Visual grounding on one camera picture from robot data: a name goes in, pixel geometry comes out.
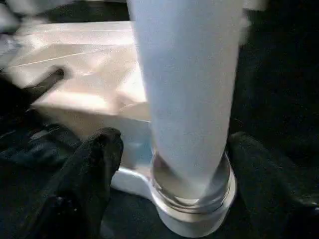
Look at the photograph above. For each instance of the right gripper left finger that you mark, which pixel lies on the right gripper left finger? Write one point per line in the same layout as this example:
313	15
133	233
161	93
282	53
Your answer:
79	184

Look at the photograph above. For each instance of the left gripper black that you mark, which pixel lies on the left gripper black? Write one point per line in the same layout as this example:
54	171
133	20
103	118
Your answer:
30	87

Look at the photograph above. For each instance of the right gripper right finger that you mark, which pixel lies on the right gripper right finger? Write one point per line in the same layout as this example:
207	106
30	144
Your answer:
274	189

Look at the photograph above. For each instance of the white plastic table top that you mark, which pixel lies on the white plastic table top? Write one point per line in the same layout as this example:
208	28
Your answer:
87	74

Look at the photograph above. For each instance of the white plastic table leg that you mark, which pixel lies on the white plastic table leg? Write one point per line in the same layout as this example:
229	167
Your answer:
187	87

